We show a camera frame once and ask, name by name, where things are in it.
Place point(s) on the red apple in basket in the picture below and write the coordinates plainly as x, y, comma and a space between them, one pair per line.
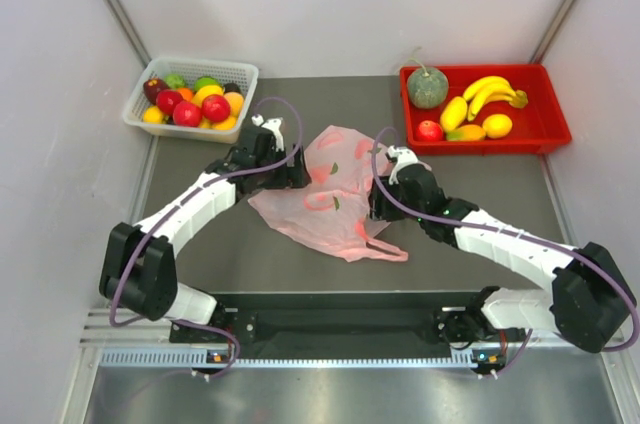
166, 101
187, 114
215, 108

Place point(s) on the yellow lemon in tray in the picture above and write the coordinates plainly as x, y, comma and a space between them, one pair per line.
497, 126

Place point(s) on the orange peach in basket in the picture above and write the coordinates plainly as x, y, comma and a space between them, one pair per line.
236, 102

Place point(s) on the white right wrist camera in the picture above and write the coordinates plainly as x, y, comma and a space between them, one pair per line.
400, 157

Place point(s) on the red apple in tray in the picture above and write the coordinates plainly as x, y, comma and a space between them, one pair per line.
429, 131

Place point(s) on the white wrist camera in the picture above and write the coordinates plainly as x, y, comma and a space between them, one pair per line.
274, 126
400, 157

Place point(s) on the white perforated plastic basket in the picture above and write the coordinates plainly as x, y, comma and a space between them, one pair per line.
245, 75

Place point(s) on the small orange in basket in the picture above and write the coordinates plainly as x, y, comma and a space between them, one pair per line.
186, 93

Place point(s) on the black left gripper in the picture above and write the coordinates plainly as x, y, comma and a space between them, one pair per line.
295, 176

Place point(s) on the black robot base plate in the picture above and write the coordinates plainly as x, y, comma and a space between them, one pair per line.
301, 320

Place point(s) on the dark red fruit in basket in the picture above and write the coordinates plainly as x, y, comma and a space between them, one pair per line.
152, 87

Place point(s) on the dark fruit back in basket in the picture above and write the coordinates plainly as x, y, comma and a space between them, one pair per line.
232, 87

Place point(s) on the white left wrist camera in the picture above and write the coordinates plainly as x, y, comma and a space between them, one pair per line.
274, 126

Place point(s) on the red plastic tray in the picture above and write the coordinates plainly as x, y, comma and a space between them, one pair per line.
539, 128

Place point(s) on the yellow banana in basket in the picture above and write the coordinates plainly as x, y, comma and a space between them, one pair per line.
205, 92

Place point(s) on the red apple right in basket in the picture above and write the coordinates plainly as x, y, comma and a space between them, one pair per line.
215, 108

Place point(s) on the pink translucent plastic bag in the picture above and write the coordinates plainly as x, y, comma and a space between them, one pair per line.
331, 214

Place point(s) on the green lime in basket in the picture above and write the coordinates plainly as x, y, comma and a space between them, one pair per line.
175, 81

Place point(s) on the yellow banana bunch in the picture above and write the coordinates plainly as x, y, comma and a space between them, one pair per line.
491, 89

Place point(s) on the red apple left in basket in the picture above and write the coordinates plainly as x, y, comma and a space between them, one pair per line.
166, 101

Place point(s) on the yellow fruit front in basket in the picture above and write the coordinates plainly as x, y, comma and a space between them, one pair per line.
225, 125

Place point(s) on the green netted melon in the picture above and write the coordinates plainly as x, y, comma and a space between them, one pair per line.
427, 86

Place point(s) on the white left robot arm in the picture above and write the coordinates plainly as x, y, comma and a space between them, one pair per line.
139, 271

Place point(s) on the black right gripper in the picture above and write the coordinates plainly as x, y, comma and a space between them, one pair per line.
379, 205

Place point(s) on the yellow mango in tray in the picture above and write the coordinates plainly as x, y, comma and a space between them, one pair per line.
453, 114

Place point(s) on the green apple in basket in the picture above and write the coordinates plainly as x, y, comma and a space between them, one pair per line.
205, 81

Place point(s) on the red apple middle in basket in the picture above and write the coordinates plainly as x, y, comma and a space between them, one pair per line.
187, 114

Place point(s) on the orange green mango in tray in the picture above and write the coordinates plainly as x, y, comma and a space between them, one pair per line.
466, 133

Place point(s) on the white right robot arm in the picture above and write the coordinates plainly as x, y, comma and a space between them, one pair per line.
580, 296

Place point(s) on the yellow lemon in basket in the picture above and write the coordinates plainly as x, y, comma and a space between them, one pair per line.
153, 115

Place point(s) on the grey slotted cable duct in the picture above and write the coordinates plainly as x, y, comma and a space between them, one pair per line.
204, 358

